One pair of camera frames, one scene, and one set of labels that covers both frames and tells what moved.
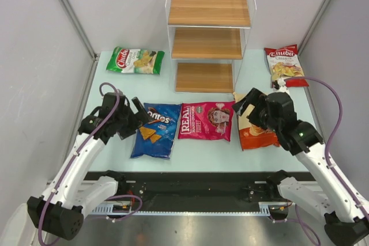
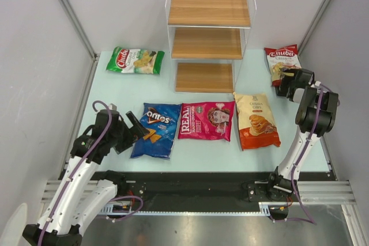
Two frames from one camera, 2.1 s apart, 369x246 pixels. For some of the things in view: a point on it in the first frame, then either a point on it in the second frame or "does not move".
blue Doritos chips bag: x=155 y=139 does not move
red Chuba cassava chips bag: x=285 y=63 does not move
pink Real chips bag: x=206 y=120 does not move
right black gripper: x=253 y=97 -> x=282 y=90
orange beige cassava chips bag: x=253 y=136 does not move
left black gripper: x=127 y=132 -> x=128 y=142
